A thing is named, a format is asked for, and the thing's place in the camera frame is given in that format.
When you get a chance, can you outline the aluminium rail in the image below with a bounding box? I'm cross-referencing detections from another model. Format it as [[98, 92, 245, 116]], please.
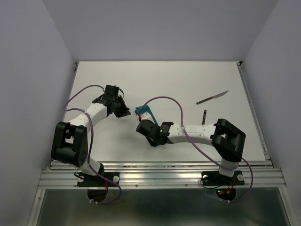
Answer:
[[236, 61, 274, 167], [38, 161, 286, 189]]

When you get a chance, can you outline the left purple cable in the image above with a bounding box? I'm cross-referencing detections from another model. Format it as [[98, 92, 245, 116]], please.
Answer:
[[63, 85, 122, 205]]

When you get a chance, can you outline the metal fork black handle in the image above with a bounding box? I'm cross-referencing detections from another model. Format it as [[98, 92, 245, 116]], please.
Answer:
[[202, 109, 207, 126]]

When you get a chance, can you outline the aluminium front rail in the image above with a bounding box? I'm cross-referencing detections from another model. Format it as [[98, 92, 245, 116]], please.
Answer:
[[38, 161, 286, 189]]

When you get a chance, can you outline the teal cloth napkin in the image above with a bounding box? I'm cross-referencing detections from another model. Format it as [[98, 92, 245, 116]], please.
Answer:
[[135, 105, 158, 125]]

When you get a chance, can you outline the metal knife black handle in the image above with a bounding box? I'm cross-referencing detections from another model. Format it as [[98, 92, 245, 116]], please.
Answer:
[[196, 90, 228, 105]]

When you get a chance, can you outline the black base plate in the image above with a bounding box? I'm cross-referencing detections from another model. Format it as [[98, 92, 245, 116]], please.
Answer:
[[201, 170, 245, 186], [77, 172, 120, 187]]

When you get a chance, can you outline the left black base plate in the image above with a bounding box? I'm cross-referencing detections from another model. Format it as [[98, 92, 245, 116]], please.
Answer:
[[77, 172, 120, 187]]

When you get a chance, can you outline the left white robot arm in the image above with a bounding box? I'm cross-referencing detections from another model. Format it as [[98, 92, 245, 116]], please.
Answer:
[[51, 85, 131, 186]]

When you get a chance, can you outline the aluminium right side rail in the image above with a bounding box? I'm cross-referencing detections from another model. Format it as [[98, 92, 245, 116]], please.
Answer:
[[236, 61, 274, 167]]

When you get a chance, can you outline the purple cable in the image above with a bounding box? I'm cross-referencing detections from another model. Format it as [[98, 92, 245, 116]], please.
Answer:
[[63, 85, 122, 205], [138, 96, 253, 204]]

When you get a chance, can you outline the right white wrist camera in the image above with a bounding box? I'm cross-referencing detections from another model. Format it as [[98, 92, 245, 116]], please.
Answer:
[[138, 112, 153, 121]]

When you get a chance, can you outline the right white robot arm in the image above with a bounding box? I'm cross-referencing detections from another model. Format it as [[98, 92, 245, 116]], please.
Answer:
[[136, 119, 246, 184]]

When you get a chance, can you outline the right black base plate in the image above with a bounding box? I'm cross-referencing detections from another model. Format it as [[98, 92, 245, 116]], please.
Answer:
[[201, 170, 245, 186]]

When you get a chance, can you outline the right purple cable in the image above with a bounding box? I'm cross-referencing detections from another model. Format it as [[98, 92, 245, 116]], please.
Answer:
[[138, 96, 253, 204]]

